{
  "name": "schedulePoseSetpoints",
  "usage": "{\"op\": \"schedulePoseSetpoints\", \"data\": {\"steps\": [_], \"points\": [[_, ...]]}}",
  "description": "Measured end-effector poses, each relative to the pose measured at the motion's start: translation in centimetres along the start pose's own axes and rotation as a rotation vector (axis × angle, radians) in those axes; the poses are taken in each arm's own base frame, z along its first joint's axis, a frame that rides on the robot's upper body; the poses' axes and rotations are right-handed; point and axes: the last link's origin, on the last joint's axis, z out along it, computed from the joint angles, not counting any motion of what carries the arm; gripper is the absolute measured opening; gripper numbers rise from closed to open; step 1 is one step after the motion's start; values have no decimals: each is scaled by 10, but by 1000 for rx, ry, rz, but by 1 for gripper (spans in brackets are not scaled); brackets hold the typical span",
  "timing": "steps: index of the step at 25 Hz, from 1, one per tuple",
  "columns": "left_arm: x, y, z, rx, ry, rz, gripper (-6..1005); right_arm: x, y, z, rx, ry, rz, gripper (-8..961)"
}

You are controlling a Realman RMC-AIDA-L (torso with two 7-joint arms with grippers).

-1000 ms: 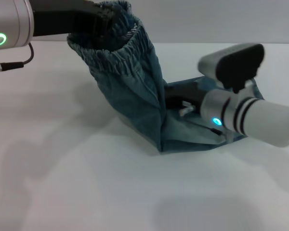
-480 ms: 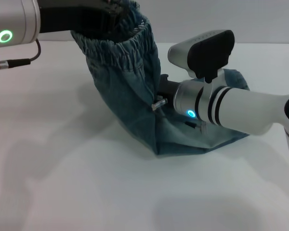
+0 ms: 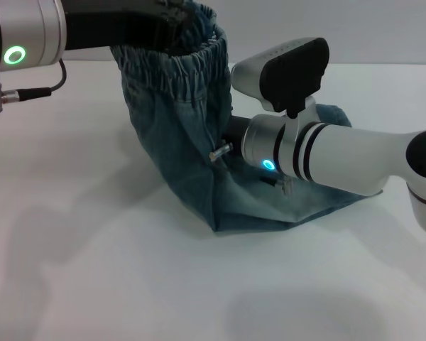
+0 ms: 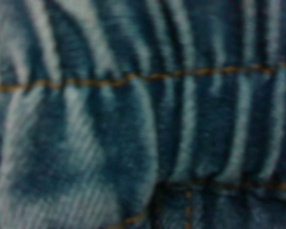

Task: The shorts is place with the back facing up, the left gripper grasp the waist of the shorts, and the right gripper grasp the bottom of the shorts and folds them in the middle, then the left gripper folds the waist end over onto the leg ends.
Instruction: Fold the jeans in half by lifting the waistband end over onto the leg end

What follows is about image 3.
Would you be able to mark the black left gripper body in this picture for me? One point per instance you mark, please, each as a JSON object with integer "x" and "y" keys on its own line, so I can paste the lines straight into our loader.
{"x": 110, "y": 25}

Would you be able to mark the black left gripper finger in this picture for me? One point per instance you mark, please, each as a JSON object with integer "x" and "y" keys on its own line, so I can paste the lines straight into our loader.
{"x": 175, "y": 16}

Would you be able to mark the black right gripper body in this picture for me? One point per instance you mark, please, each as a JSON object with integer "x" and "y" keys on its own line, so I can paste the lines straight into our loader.
{"x": 236, "y": 129}

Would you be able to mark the blue denim shorts with cartoon print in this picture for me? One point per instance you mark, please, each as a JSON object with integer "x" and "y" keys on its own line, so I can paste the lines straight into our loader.
{"x": 199, "y": 142}

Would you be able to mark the right wrist camera black silver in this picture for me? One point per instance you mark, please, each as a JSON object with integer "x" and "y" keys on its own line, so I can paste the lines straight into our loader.
{"x": 280, "y": 74}

